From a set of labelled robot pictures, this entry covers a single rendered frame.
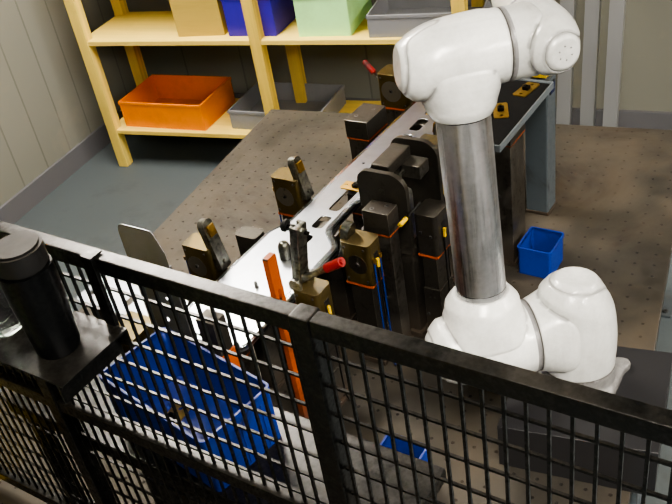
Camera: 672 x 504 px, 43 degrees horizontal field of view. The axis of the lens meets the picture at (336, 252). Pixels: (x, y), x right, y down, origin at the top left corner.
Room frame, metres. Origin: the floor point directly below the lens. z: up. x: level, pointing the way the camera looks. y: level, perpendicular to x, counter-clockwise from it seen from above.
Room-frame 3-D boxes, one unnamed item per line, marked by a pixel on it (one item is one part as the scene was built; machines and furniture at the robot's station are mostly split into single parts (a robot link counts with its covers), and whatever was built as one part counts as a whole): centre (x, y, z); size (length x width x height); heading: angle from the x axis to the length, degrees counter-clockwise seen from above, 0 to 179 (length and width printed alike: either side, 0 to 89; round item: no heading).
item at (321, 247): (2.01, -0.09, 1.00); 1.38 x 0.22 x 0.02; 142
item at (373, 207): (1.68, -0.12, 0.91); 0.07 x 0.05 x 0.42; 52
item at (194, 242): (1.79, 0.34, 0.87); 0.12 x 0.07 x 0.35; 52
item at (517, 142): (1.96, -0.49, 0.92); 0.10 x 0.08 x 0.45; 142
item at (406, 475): (1.15, 0.30, 1.02); 0.90 x 0.22 x 0.03; 52
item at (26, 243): (0.97, 0.42, 1.52); 0.07 x 0.07 x 0.18
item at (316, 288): (1.51, 0.06, 0.87); 0.10 x 0.07 x 0.35; 52
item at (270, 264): (1.44, 0.14, 0.95); 0.03 x 0.01 x 0.50; 142
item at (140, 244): (1.41, 0.37, 1.17); 0.12 x 0.01 x 0.34; 52
